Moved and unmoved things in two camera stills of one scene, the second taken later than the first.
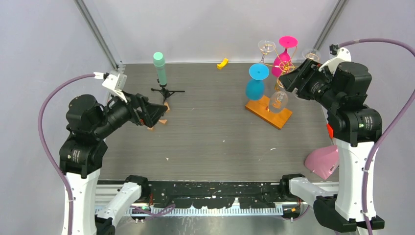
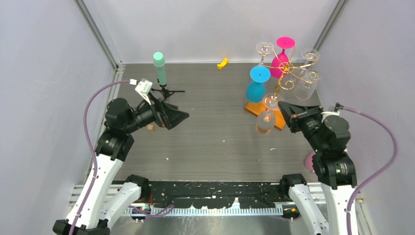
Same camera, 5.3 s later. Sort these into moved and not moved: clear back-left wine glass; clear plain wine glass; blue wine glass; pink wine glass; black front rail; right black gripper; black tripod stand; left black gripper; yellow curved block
Moved: clear plain wine glass; right black gripper; left black gripper
Not moved: black front rail; blue wine glass; clear back-left wine glass; black tripod stand; pink wine glass; yellow curved block
